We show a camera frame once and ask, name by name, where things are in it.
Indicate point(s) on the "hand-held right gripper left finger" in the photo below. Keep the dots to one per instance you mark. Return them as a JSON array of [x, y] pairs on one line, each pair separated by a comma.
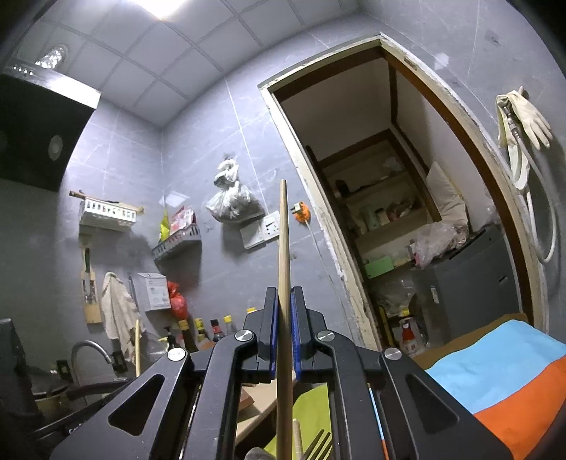
[[275, 336]]

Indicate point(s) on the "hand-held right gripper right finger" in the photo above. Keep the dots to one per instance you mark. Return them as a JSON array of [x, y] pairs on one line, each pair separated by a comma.
[[294, 340]]

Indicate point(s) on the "brown wooden chopstick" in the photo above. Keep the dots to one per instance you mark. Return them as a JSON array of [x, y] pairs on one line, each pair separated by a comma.
[[284, 247]]

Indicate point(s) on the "metal fork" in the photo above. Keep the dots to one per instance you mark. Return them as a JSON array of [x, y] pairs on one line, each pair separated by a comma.
[[319, 444]]

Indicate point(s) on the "large oil bottle yellow cap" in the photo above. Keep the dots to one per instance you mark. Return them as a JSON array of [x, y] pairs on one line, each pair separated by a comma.
[[252, 312]]

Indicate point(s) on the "sauce bottle yellow cap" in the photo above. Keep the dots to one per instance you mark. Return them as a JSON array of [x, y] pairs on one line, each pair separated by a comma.
[[228, 325]]

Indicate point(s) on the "dark sauce bottle red label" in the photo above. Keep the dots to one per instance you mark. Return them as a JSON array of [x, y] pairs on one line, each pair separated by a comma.
[[216, 329]]

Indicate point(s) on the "wooden cutting board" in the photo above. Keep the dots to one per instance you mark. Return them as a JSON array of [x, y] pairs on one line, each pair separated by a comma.
[[256, 407]]

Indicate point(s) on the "small sauce bottle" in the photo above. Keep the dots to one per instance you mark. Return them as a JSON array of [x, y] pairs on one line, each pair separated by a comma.
[[201, 331]]

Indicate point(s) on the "black appliance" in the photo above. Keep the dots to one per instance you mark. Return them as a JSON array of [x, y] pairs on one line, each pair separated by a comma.
[[13, 367]]

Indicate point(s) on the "metal faucet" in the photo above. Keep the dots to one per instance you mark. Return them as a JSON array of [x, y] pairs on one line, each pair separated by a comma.
[[88, 345]]

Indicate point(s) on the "dark bottle yellow label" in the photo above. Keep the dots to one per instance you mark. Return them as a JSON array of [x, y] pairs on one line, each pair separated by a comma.
[[188, 338]]

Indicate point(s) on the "red plastic bag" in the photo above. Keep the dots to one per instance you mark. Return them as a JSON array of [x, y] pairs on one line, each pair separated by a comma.
[[177, 303]]

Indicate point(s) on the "green box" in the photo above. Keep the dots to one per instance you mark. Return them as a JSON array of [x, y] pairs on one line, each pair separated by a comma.
[[379, 266]]

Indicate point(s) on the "red and white bottle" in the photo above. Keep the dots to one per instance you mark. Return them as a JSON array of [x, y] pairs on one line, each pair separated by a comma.
[[409, 336]]

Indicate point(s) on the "beige hanging towel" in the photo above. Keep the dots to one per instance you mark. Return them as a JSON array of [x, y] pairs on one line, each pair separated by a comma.
[[117, 314]]

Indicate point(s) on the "wooden knife holder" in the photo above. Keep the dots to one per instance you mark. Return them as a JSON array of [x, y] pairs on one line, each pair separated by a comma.
[[90, 300]]

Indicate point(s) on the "wooden storage shelves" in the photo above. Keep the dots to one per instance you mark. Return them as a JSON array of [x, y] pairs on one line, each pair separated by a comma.
[[380, 230]]

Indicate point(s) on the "hanging clear plastic bag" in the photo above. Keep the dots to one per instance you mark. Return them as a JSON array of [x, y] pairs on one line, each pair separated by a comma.
[[232, 201]]

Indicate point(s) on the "red snack packets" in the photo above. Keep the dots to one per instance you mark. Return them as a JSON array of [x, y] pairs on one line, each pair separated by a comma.
[[182, 220]]

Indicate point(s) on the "yellow snack packet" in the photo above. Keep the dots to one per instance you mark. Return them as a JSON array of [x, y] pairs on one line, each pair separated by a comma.
[[164, 228]]

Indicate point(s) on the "crumpled clear plastic bag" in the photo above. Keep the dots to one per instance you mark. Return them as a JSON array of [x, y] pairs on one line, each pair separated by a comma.
[[437, 243]]

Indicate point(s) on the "grey washing machine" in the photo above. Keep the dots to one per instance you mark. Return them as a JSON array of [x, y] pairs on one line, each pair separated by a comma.
[[468, 287]]

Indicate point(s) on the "multicolour tablecloth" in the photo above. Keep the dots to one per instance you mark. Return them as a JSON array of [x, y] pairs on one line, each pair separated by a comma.
[[495, 367]]

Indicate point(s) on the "beige pillow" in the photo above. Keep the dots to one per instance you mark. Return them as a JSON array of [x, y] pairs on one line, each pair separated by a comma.
[[446, 199]]

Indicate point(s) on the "wooden rolling stick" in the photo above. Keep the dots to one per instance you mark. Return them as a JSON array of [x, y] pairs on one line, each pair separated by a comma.
[[79, 194]]

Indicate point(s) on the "black range hood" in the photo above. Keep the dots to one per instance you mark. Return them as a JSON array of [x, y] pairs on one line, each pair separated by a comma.
[[35, 132]]

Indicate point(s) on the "cream rubber gloves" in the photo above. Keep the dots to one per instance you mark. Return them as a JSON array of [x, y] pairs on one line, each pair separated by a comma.
[[528, 115]]

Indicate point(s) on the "grey switch cover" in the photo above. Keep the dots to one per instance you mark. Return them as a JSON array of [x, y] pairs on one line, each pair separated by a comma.
[[252, 235]]

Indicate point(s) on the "wooden door frame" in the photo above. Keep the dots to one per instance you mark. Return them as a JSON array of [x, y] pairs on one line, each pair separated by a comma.
[[323, 230]]

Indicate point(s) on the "orange wall hook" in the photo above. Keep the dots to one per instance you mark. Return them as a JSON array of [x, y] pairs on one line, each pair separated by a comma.
[[302, 213]]

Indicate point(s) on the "white wall box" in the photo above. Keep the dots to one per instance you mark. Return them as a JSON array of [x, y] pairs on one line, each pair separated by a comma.
[[152, 292]]

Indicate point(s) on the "grey wall shelf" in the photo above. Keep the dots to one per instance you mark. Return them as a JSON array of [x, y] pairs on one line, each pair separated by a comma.
[[177, 243]]

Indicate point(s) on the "white wall basket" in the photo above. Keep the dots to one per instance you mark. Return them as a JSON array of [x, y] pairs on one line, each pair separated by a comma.
[[108, 214]]

